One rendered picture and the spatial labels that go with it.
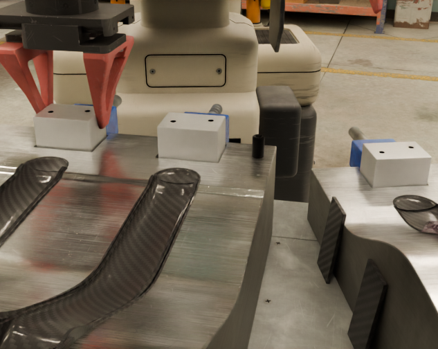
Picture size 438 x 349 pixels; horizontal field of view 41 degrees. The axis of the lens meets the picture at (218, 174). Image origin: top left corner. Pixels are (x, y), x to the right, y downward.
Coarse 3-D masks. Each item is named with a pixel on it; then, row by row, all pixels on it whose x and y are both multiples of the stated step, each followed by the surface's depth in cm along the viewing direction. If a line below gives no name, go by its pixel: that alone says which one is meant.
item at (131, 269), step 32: (32, 160) 48; (64, 160) 48; (0, 192) 44; (32, 192) 45; (160, 192) 44; (192, 192) 43; (0, 224) 41; (128, 224) 40; (160, 224) 41; (128, 256) 37; (160, 256) 37; (96, 288) 34; (128, 288) 34; (0, 320) 24; (32, 320) 26; (64, 320) 28; (96, 320) 26
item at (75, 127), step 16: (48, 112) 51; (64, 112) 50; (80, 112) 50; (112, 112) 55; (48, 128) 49; (64, 128) 49; (80, 128) 49; (96, 128) 50; (112, 128) 55; (48, 144) 50; (64, 144) 50; (80, 144) 50; (96, 144) 51
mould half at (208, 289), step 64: (0, 128) 54; (64, 192) 44; (128, 192) 44; (256, 192) 43; (0, 256) 37; (64, 256) 37; (192, 256) 37; (256, 256) 41; (128, 320) 27; (192, 320) 28
